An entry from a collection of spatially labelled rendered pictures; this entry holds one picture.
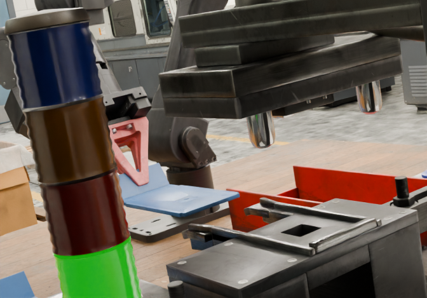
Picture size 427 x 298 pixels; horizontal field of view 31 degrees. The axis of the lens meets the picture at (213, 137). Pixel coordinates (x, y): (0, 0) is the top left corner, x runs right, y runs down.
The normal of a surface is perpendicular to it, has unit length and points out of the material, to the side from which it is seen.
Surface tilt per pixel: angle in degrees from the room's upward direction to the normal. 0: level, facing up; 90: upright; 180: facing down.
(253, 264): 0
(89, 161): 76
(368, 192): 90
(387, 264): 90
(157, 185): 59
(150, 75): 90
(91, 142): 104
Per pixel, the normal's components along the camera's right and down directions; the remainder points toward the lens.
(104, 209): 0.58, -0.22
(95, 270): 0.21, 0.37
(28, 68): -0.48, -0.02
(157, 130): -0.69, -0.28
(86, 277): -0.12, -0.06
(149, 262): -0.17, -0.97
